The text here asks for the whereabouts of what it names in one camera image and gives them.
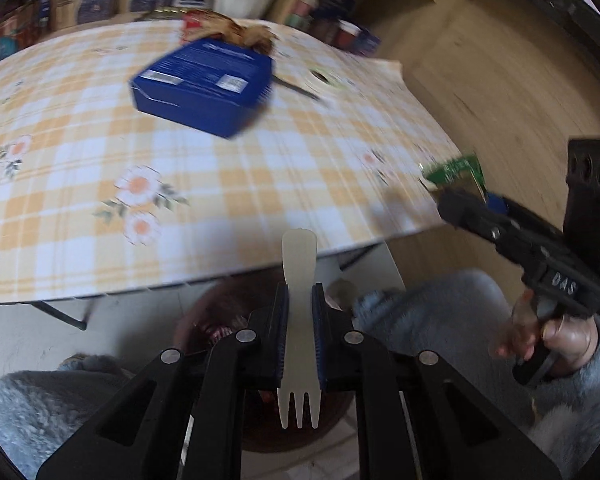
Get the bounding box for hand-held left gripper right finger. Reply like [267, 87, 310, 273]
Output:
[311, 282, 563, 480]

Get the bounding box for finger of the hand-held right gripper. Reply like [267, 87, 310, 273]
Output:
[437, 187, 518, 261]
[486, 192, 531, 231]

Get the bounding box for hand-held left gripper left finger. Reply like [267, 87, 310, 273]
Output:
[35, 282, 288, 480]

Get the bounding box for green packet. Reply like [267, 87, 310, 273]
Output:
[419, 154, 488, 201]

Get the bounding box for white disposable fork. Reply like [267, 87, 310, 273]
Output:
[277, 228, 323, 430]

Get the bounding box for brown trash bin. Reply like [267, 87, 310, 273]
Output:
[172, 280, 358, 453]

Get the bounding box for person's right forearm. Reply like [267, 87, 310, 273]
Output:
[530, 310, 600, 441]

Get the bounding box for person's right hand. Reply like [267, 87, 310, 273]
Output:
[495, 292, 600, 376]

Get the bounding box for person's right leg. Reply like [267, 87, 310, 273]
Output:
[352, 269, 531, 428]

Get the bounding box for person's leg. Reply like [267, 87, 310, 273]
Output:
[0, 355, 136, 480]
[352, 269, 531, 428]

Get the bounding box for yellow plaid floral tablecloth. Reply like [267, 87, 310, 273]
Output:
[0, 17, 463, 306]

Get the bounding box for black cabinet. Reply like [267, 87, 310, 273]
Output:
[472, 0, 600, 78]

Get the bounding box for small blue box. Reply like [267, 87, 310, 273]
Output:
[354, 27, 382, 56]

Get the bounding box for black stick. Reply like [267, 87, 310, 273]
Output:
[271, 74, 322, 102]

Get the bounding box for red white cup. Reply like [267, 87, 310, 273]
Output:
[337, 20, 362, 51]

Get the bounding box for person's left leg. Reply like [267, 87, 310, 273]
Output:
[0, 355, 136, 480]

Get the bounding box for large blue carton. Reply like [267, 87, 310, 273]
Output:
[129, 37, 276, 140]

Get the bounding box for golden tray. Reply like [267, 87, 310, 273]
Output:
[137, 6, 187, 23]

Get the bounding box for gold blue gift box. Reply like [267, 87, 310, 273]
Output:
[45, 0, 133, 32]

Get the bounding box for striped planter basket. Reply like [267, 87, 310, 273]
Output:
[0, 0, 46, 81]

